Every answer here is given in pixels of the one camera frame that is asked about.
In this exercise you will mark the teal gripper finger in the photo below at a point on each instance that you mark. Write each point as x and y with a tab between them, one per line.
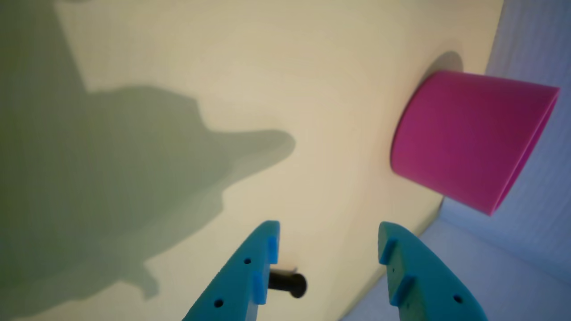
236	281
424	285

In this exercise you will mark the black bolt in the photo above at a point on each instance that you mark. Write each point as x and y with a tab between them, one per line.
289	283

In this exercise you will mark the cardboard box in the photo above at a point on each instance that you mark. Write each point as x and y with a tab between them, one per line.
535	249

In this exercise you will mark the pink round cup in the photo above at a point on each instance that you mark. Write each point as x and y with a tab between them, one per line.
464	138

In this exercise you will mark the yellow paper mat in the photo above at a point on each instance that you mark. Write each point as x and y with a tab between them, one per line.
312	89

